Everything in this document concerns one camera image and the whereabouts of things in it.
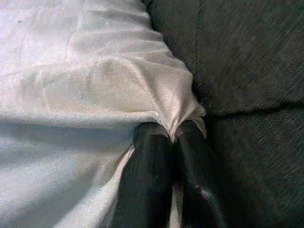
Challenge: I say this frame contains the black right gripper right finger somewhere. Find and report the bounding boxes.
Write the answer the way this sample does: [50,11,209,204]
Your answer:
[172,120,228,228]

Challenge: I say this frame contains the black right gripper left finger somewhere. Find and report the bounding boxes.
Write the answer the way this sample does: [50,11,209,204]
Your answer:
[116,122,174,228]

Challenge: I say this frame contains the white pillow with green leaf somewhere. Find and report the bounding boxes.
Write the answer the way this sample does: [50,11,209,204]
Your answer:
[0,0,206,228]

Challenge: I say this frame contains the black tufted headboard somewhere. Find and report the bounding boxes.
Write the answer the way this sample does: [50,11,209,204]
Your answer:
[142,0,304,228]

